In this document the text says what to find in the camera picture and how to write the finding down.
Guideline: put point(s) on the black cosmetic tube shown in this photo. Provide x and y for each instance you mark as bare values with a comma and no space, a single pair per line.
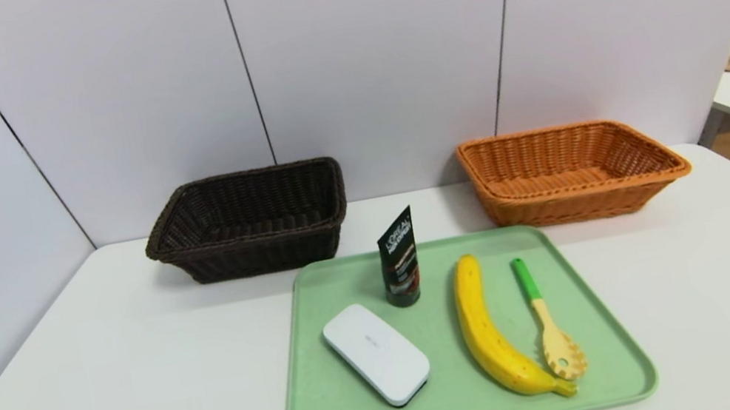
400,266

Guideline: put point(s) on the light green plastic tray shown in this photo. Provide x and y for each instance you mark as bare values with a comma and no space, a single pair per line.
450,370

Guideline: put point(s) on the yellow banana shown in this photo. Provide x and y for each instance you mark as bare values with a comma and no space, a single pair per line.
482,335

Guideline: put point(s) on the orange wicker basket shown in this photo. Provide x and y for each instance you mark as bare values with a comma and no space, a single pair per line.
560,204

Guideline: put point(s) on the dark brown wicker basket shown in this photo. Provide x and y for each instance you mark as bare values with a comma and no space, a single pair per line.
254,255

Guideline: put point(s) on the white oblong plastic case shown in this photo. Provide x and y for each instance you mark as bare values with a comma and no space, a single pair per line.
376,353

